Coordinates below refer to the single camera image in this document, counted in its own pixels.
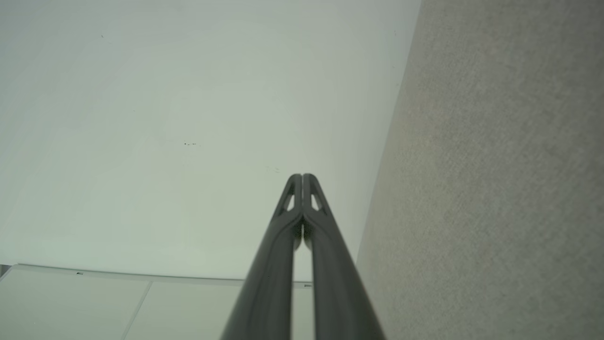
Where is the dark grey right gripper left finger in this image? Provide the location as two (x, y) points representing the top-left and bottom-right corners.
(221, 173), (303, 340)

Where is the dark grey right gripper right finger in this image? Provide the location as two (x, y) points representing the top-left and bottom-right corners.
(302, 173), (387, 340)

